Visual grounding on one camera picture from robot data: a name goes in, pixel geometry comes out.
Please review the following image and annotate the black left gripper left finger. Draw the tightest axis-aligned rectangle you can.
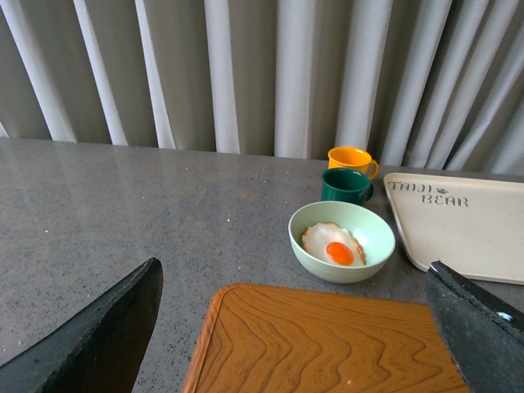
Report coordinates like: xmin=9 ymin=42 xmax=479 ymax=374
xmin=1 ymin=258 xmax=163 ymax=392

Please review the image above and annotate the dark green mug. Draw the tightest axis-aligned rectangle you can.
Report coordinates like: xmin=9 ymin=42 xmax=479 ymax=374
xmin=321 ymin=168 xmax=374 ymax=206

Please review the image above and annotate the wooden cutting board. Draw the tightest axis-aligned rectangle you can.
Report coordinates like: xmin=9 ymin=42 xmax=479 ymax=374
xmin=183 ymin=283 xmax=467 ymax=392

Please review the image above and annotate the yellow mug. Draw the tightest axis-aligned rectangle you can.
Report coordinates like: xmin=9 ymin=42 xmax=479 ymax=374
xmin=327 ymin=147 xmax=379 ymax=179

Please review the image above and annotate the fake fried egg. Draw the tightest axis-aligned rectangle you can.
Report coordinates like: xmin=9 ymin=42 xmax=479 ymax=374
xmin=301 ymin=222 xmax=367 ymax=267

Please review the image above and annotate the cream bear tray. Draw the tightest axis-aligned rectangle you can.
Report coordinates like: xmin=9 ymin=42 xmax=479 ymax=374
xmin=383 ymin=173 xmax=523 ymax=285

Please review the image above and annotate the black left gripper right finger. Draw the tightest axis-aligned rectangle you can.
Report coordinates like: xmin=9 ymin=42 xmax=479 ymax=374
xmin=426 ymin=261 xmax=523 ymax=392

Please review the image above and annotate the grey white curtain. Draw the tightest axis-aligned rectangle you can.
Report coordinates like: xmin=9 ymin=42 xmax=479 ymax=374
xmin=1 ymin=1 xmax=523 ymax=174

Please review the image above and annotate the light green bowl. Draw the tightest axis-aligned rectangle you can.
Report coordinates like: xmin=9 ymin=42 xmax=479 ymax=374
xmin=288 ymin=201 xmax=395 ymax=283

